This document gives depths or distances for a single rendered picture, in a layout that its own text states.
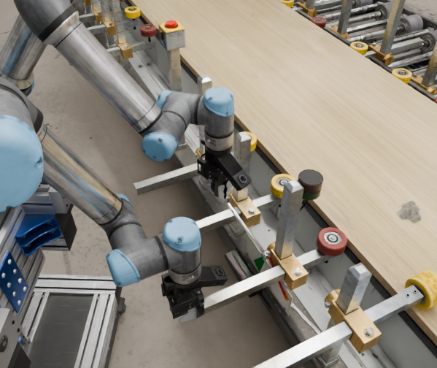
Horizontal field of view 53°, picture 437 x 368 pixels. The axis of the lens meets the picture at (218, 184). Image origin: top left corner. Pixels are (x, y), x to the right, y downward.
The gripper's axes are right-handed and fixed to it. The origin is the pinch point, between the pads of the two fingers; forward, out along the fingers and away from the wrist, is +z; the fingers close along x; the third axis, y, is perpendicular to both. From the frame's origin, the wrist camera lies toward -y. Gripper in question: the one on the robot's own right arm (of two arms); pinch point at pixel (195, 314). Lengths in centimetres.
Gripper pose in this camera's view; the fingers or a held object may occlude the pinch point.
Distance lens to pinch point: 118.6
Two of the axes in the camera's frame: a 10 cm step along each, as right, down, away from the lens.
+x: 4.5, 6.2, -6.4
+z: -0.1, 7.2, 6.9
